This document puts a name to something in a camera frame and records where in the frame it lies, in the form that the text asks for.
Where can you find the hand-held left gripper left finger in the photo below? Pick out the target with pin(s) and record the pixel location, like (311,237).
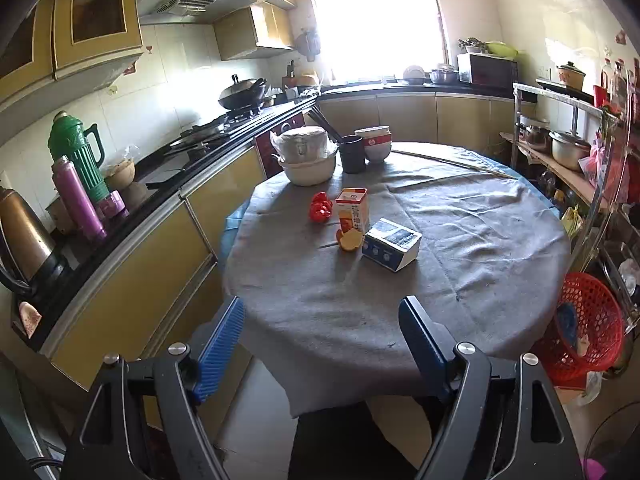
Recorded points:
(222,345)

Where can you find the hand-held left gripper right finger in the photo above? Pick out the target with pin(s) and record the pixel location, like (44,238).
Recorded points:
(425,347)

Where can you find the dark blue dotted box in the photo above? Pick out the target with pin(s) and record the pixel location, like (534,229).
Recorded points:
(390,247)

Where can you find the orange juice carton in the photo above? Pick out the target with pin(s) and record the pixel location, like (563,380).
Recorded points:
(352,212)

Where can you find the red wrapper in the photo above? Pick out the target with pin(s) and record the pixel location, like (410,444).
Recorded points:
(320,208)

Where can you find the red plastic basket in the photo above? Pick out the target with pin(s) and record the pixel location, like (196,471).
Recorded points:
(600,305)

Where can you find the grey tablecloth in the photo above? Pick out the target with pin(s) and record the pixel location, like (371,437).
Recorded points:
(350,310)

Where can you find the yellow kitchen base cabinets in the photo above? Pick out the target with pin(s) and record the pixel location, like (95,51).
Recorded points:
(140,280)

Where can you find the pink cup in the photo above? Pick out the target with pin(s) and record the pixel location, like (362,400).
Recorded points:
(111,204)

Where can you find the long bamboo stick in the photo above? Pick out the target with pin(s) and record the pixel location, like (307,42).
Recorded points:
(452,162)

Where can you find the white basin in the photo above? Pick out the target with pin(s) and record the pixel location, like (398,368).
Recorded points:
(307,172)

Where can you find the yellow plastic bag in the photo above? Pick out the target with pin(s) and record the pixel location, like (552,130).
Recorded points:
(572,220)

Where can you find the stained white square pad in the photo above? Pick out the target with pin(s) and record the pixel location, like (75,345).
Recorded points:
(27,317)

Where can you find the brown bowl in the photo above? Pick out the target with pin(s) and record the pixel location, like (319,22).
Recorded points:
(121,175)

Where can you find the red white bowl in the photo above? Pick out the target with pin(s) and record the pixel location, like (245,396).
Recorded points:
(375,137)
(377,154)

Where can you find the dark red built-in appliance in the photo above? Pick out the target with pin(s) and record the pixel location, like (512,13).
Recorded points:
(265,147)

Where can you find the black chopstick holder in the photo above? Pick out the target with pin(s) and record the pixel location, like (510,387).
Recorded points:
(352,155)

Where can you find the purple thermos flask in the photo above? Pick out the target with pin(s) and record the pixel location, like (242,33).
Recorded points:
(77,197)

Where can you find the flat frying pan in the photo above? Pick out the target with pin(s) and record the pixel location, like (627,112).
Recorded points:
(197,136)

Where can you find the metal pot in plastic bag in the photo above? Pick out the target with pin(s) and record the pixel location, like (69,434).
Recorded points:
(302,144)

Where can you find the brass electric kettle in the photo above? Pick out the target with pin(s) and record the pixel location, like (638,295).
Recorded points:
(25,240)

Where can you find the gas stove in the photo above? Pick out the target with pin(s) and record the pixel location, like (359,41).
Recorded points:
(235,119)

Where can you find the glass lidded pot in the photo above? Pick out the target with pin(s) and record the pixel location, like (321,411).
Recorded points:
(535,136)

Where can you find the green thermos jug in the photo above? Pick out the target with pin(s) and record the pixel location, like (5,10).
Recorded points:
(77,155)

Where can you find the steel cooking pot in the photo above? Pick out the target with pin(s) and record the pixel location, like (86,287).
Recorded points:
(567,152)

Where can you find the bundle of black chopsticks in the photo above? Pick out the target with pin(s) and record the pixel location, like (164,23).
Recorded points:
(325,125)

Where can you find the black wok with lid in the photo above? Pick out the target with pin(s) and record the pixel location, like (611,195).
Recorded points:
(240,94)

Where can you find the red plastic bag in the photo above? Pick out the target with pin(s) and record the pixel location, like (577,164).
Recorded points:
(595,160)

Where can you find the metal shelf rack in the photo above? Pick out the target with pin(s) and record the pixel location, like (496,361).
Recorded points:
(516,110)

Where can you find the steel bowls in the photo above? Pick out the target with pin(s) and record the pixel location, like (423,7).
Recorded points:
(442,76)

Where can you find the knife block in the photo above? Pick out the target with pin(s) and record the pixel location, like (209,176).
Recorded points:
(289,80)

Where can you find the white plates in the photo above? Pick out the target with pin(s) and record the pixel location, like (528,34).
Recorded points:
(414,72)

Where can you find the microwave oven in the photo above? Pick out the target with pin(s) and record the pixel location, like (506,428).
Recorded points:
(492,71)

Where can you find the enamel pot with lid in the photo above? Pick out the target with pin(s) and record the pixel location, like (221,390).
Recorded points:
(571,77)

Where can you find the potted plant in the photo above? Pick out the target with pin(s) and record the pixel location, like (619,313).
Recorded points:
(472,44)

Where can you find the green plastic basin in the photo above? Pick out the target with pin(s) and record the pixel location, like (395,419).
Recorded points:
(502,50)

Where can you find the grey hanging pouch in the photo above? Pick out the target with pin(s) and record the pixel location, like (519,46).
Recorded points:
(307,42)

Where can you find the cluster of condiment bottles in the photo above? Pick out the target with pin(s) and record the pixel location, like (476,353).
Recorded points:
(620,85)

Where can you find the window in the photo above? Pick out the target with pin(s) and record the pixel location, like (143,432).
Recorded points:
(375,20)

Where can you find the plain yellow wall cabinet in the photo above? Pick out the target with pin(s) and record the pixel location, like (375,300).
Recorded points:
(235,35)

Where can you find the yellow wall cabinet glass doors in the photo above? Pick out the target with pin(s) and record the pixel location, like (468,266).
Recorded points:
(95,20)

